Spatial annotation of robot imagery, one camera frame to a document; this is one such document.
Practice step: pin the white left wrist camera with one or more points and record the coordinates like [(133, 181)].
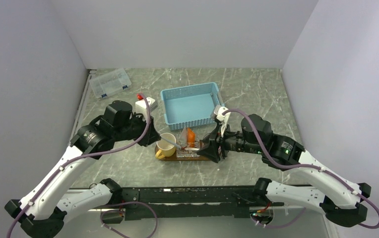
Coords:
[(141, 106)]

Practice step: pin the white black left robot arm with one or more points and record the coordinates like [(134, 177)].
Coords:
[(44, 211)]

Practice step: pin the aluminium rail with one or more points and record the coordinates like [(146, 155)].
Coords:
[(84, 99)]

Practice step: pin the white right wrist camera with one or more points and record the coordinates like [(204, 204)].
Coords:
[(219, 114)]

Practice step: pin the clear plastic compartment box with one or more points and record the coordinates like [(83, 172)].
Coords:
[(110, 83)]

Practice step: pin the brown oval wooden tray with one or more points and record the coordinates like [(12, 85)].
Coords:
[(173, 158)]

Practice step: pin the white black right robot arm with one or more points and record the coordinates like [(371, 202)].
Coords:
[(340, 200)]

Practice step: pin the orange toothpaste tube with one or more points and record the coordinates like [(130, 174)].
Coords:
[(190, 138)]

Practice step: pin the light blue plastic basket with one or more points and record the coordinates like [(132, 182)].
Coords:
[(190, 106)]

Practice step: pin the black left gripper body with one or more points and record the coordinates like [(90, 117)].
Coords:
[(134, 128)]

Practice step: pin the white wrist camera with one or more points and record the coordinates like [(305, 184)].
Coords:
[(219, 114), (141, 106)]

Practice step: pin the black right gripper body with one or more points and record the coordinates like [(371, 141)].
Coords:
[(235, 141)]

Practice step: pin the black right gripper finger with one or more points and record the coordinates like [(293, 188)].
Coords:
[(216, 135), (210, 150)]

